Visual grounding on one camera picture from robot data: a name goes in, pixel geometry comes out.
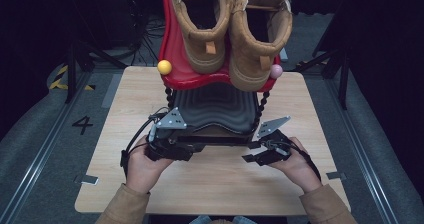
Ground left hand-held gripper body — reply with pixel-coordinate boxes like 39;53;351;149
145;107;194;162

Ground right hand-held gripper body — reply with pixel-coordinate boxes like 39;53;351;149
258;115;294;167

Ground red and black shoe rack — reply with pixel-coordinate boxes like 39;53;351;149
157;0;284;147

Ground tan suede boot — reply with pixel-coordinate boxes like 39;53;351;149
228;0;294;93
170;0;235;75

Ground person's right hand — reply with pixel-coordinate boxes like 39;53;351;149
268;136;323;194

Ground person's left hand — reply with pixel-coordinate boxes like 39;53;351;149
125;136;174;193

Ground grey tape piece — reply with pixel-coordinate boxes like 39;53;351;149
73;173;100;186
325;171;347;181

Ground person's legs in jeans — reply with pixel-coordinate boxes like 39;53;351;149
187;214;258;224

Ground pink ball knob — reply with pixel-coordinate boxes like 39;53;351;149
269;63;284;80

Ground yellow ball knob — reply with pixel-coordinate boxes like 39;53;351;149
156;59;173;76

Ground black tripod stand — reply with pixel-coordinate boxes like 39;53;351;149
63;38;129;104
294;47;352;111

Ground yellow and black floor tape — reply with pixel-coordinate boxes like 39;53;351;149
49;64;96;92

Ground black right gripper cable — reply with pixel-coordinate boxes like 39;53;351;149
289;140;323;182

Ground metal floor rail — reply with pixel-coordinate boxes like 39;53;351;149
323;77;401;224
0;71;96;224

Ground black floor cables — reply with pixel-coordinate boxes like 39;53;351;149
128;12;168;67

